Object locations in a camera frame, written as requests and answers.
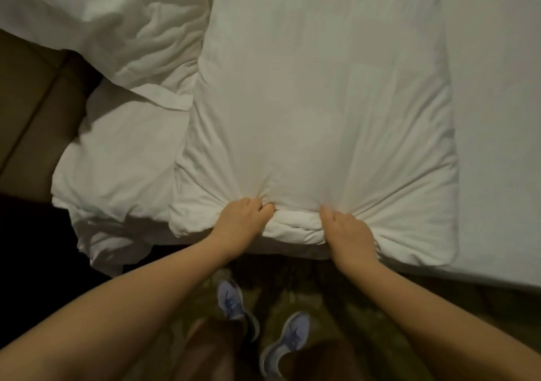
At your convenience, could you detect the person's right hand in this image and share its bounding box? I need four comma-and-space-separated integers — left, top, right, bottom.
318, 206, 380, 278

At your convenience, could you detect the person's left hand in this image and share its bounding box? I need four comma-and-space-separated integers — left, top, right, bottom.
207, 196, 277, 259

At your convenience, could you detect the white duvet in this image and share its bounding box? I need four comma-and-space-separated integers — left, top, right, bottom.
169, 0, 460, 269

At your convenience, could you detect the white bed sheet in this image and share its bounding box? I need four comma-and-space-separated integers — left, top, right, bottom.
51, 0, 541, 291

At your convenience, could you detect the white pillow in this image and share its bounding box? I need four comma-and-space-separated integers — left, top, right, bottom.
0, 0, 219, 111

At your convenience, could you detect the person's left forearm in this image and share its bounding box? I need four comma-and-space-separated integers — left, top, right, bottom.
0, 240, 233, 381

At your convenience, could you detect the person's right forearm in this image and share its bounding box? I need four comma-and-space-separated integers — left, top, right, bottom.
342, 262, 541, 381

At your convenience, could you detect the person's white shoe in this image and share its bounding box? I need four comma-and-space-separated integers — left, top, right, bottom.
259, 311, 312, 381
215, 278, 260, 342

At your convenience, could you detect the person's right leg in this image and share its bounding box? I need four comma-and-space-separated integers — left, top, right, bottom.
279, 338, 365, 381

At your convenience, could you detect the person's leg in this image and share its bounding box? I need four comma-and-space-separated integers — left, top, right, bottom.
173, 317, 242, 381
279, 338, 365, 381

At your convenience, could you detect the person's left leg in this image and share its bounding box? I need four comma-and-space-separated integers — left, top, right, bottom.
173, 317, 242, 381

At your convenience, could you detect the beige padded headboard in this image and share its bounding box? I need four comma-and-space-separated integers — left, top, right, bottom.
0, 28, 103, 204

